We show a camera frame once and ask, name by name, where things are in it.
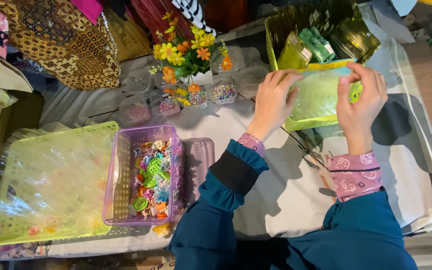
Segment clear cup of pink beads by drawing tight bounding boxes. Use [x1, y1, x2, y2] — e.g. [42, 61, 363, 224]
[157, 94, 182, 117]

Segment purple basket lid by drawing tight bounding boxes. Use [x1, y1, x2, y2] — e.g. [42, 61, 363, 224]
[180, 137, 216, 211]

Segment large green plastic basket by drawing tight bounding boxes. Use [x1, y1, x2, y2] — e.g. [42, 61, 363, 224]
[0, 121, 119, 246]

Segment yellow flower button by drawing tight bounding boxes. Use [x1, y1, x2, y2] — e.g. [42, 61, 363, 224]
[152, 223, 172, 238]

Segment black white striped cloth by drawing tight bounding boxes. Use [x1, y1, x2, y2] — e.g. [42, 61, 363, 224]
[171, 0, 217, 37]

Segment grey white table cloth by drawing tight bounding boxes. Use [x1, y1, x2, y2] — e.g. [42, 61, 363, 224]
[38, 4, 432, 259]

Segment green zip pouch packets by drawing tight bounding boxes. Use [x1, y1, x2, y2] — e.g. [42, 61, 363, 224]
[276, 26, 337, 71]

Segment artificial flower bouquet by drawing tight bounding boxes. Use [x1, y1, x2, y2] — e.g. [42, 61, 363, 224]
[148, 10, 235, 107]

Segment person's left hand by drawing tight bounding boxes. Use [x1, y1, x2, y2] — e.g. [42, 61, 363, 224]
[247, 69, 305, 143]

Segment clear cup of mixed beads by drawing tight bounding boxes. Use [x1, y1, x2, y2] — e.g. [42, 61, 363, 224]
[209, 76, 239, 106]

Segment person's right hand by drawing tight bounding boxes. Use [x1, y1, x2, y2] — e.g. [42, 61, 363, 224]
[336, 61, 388, 155]

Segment clear plastic bags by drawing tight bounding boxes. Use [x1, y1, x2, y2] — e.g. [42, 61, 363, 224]
[0, 122, 117, 237]

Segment empty clear plastic cup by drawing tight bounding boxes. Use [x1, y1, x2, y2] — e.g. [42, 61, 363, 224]
[236, 66, 270, 100]

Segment clear cup of pale beads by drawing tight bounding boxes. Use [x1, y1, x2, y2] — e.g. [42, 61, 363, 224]
[120, 95, 153, 126]

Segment clear zip bag yellow-blue edge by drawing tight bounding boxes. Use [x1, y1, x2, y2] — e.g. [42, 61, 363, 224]
[288, 59, 364, 122]

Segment purple plastic basket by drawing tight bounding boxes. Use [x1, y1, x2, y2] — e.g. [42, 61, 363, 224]
[102, 124, 185, 226]

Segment brown batik cloth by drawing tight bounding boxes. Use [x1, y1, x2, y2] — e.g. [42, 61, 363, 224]
[0, 0, 122, 91]

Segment pile of colourful buttons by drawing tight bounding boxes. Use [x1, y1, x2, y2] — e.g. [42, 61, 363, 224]
[130, 138, 173, 220]

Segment clear cup of pastel beads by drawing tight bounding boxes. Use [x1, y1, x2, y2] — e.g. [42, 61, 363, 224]
[181, 85, 209, 110]

